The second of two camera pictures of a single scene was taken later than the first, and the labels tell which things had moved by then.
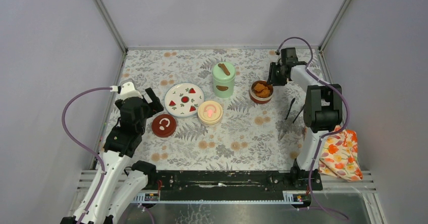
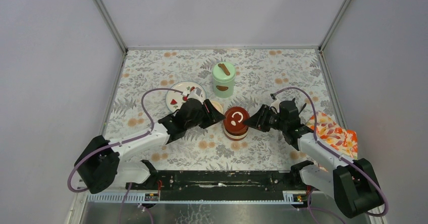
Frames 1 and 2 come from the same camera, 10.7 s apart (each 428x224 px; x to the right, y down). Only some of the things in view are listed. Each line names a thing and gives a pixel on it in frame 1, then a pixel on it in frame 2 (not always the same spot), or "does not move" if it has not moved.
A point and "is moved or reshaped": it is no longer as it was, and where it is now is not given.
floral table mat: (219, 112) does not move
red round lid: (163, 125) is moved or reshaped
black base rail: (232, 185) does not move
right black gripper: (271, 78) to (258, 120)
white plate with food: (182, 99) does not move
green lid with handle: (223, 72) does not move
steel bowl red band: (260, 92) to (236, 139)
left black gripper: (151, 100) to (207, 114)
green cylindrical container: (223, 89) does not move
